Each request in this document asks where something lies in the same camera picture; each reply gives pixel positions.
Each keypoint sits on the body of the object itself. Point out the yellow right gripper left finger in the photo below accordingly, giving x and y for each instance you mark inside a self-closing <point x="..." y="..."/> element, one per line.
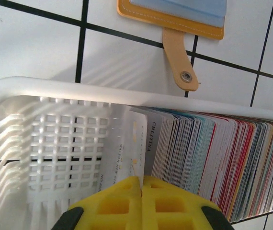
<point x="112" y="208"/>

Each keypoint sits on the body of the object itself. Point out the stack of colourful cards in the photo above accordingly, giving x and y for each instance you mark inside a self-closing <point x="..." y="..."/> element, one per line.
<point x="222" y="155"/>

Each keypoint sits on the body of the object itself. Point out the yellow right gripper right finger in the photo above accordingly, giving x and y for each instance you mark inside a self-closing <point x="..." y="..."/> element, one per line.
<point x="174" y="210"/>

